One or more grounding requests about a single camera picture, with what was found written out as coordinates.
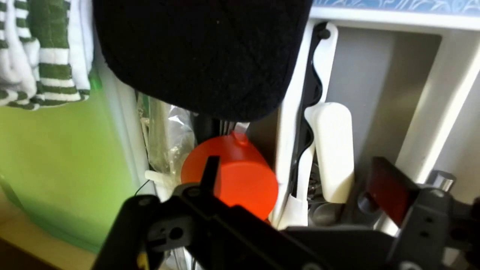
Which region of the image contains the green plastic cutting board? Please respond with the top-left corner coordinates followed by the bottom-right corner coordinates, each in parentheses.
top-left (0, 66), bottom-right (147, 252)

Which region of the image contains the white cutlery tray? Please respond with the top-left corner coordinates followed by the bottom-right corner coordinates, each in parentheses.
top-left (144, 6), bottom-right (480, 237)

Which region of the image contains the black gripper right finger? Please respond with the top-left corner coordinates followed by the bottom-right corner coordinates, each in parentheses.
top-left (366, 157), bottom-right (471, 270)

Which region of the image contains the red plastic funnel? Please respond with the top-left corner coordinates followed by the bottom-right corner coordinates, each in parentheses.
top-left (180, 132), bottom-right (279, 220)

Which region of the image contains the green striped dish towel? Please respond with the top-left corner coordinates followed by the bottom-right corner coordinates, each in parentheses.
top-left (0, 0), bottom-right (94, 109)

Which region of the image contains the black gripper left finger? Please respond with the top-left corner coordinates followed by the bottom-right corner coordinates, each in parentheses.
top-left (91, 154), bottom-right (241, 270)

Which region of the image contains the black oven mitt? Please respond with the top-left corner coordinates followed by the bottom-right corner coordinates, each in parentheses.
top-left (93, 0), bottom-right (312, 121)

